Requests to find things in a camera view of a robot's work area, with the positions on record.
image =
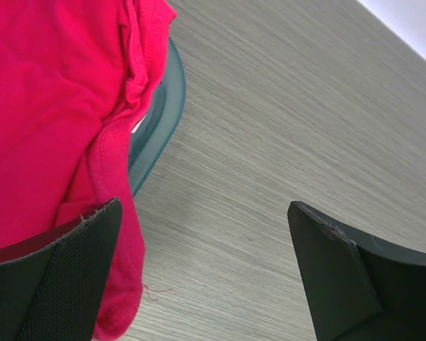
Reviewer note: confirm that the teal plastic bin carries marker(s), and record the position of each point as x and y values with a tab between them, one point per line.
160	123

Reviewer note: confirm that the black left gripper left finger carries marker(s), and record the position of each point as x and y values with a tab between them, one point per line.
52	284

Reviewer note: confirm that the red t-shirt in bin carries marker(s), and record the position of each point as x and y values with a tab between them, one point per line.
76	77

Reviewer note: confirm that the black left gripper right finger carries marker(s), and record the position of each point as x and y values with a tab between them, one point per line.
358	286

